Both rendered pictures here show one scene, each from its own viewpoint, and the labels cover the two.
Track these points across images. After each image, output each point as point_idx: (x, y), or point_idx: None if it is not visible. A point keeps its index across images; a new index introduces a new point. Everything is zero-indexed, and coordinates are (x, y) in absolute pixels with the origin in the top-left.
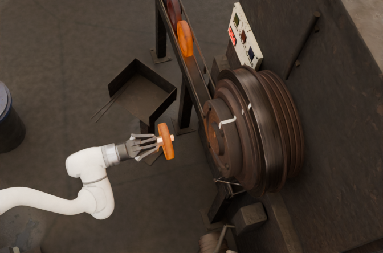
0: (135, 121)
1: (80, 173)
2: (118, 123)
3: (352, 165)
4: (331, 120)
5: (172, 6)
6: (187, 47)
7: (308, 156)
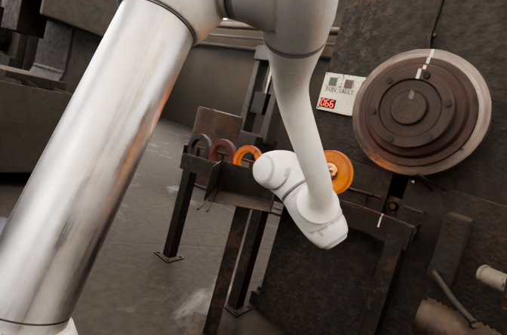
0: (177, 311)
1: (289, 167)
2: (156, 318)
3: None
4: (498, 32)
5: (226, 142)
6: None
7: None
